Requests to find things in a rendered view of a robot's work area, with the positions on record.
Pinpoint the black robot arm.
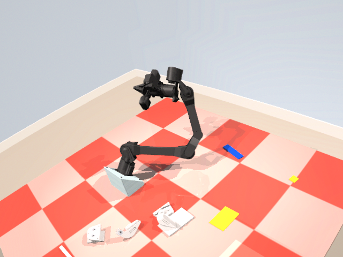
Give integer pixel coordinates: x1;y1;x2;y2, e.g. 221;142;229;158
115;66;203;176

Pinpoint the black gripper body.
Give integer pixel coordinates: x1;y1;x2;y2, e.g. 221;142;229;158
139;69;165;110

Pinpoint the yellow flat rectangular plate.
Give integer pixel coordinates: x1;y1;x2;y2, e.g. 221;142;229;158
209;206;239;231

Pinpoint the blue flat bar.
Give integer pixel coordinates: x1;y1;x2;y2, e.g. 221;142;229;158
223;144;244;160

